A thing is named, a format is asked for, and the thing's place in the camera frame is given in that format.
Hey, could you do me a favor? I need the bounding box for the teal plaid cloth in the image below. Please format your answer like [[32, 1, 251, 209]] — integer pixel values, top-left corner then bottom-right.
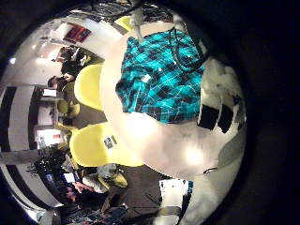
[[114, 29, 206, 125]]

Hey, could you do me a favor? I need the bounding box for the person in dark clothes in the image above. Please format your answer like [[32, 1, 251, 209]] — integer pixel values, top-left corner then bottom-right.
[[55, 46, 84, 79]]

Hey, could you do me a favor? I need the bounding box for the seated person with dark hair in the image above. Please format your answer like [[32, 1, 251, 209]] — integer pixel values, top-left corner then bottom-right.
[[46, 74, 76, 95]]

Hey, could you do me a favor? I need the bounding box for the yellow chair with sticker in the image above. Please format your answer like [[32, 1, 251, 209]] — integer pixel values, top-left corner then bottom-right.
[[68, 121, 145, 169]]

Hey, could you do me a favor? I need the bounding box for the person in light jacket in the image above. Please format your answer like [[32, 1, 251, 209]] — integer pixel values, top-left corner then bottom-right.
[[64, 162, 129, 204]]

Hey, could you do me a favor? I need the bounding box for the bright computer monitor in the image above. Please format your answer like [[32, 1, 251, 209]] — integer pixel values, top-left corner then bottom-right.
[[35, 128, 63, 147]]

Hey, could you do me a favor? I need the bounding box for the black cable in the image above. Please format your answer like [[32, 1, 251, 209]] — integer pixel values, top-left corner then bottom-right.
[[168, 26, 209, 72]]

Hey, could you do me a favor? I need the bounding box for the red wall poster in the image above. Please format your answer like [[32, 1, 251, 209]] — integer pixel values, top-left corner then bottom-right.
[[63, 22, 92, 44]]

